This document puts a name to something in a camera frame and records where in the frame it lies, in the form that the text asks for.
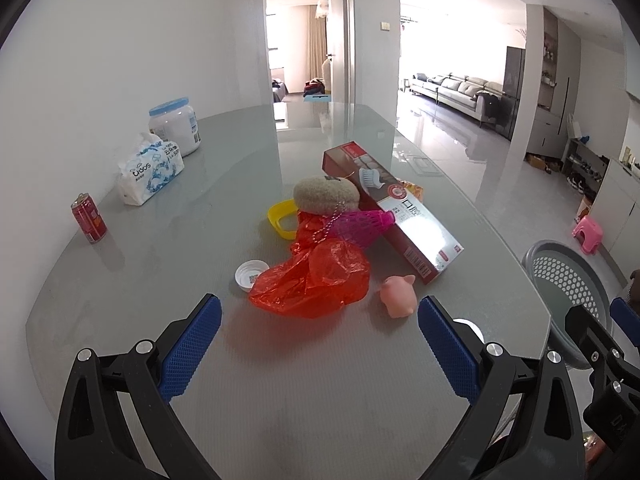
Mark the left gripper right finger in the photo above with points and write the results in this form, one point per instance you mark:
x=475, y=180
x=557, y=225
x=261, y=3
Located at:
x=522, y=421

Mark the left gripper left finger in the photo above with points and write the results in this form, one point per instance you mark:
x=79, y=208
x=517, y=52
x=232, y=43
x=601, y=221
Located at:
x=93, y=439

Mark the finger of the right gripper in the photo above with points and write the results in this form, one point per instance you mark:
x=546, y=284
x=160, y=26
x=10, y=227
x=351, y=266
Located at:
x=627, y=318
x=600, y=351

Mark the red white medicine box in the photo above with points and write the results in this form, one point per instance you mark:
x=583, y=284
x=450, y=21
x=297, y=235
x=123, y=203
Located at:
x=416, y=234

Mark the red plastic bag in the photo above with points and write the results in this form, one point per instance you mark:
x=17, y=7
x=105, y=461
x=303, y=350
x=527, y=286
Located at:
x=323, y=274

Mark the grey perforated laundry basket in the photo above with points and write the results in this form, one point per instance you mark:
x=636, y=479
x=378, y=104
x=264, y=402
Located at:
x=564, y=279

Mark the pink plastic stool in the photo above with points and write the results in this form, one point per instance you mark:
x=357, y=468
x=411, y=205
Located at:
x=590, y=234

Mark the grey base cabinets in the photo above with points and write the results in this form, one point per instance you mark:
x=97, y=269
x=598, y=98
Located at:
x=616, y=209

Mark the shoe rack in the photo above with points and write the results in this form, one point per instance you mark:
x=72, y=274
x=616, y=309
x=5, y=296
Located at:
x=584, y=169

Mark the pink pig toy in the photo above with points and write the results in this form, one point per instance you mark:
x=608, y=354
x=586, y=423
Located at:
x=398, y=296

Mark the red soda can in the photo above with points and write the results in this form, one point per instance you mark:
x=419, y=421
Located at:
x=89, y=220

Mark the white bottle cap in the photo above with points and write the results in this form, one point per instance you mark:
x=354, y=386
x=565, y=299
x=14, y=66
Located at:
x=247, y=273

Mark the pink snack bag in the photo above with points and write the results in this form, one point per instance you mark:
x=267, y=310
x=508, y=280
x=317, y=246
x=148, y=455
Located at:
x=416, y=190

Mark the grey sofa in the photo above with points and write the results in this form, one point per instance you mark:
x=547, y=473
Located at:
x=477, y=98

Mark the blue white tissue pack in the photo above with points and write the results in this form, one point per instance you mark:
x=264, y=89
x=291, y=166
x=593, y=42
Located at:
x=150, y=168

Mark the dark refrigerator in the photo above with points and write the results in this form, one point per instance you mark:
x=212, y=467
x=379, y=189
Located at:
x=511, y=91

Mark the pink shuttlecock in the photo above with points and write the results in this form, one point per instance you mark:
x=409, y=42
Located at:
x=362, y=227

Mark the beige plush round toy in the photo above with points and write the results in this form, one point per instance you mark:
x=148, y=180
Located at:
x=326, y=195

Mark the white jar blue lid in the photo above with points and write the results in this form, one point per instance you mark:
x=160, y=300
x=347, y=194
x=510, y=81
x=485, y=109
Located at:
x=175, y=121

